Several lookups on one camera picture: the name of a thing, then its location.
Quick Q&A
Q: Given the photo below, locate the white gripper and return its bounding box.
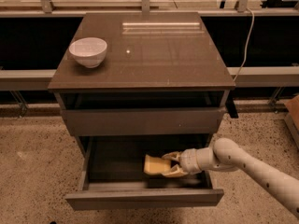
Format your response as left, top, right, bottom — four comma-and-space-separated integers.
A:
162, 148, 202, 177

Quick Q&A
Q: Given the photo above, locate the yellow wavy sponge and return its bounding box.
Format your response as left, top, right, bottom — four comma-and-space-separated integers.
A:
144, 155, 171, 175

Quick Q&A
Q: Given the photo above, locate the cardboard box at right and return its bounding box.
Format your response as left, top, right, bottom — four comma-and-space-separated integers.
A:
284, 95, 299, 149

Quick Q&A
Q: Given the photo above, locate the grey drawer cabinet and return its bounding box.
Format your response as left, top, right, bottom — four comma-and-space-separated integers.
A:
47, 11, 236, 156

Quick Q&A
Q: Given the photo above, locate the grey top drawer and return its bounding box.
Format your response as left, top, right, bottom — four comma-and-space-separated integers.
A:
62, 107, 225, 136

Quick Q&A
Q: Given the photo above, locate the white cable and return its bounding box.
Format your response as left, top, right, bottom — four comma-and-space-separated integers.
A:
232, 7, 256, 82

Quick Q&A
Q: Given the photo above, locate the metal railing frame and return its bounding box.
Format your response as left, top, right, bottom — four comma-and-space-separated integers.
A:
0, 0, 299, 116

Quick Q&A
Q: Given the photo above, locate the white ceramic bowl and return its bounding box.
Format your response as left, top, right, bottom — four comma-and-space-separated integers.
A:
68, 37, 107, 68

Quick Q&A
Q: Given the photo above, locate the open grey middle drawer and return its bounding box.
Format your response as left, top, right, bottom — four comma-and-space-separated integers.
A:
65, 134, 224, 210

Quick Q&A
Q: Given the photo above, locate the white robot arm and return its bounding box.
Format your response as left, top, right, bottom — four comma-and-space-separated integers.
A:
163, 138, 299, 218

